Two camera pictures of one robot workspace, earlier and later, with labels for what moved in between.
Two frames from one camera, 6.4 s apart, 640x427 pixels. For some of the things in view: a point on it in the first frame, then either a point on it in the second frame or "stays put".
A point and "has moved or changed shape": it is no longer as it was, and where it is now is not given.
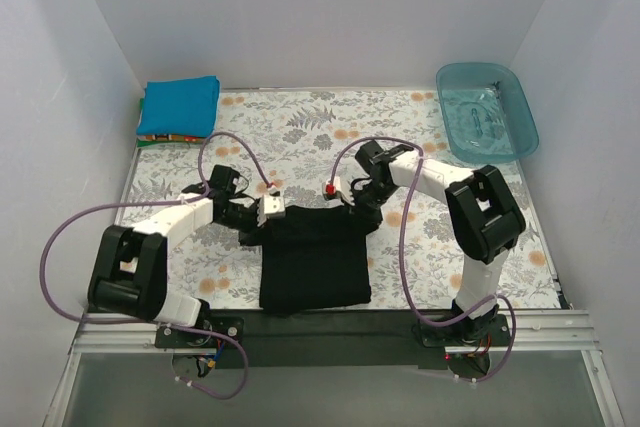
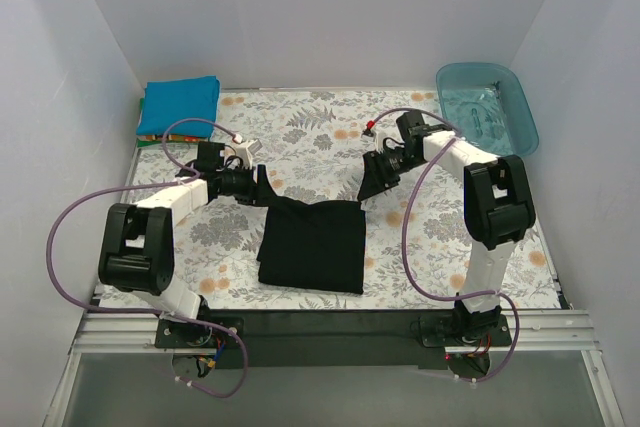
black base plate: [329, 340] stays put
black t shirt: [314, 256] has moved or changed shape
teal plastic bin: [484, 114] stays put
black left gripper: [250, 219] -> [254, 186]
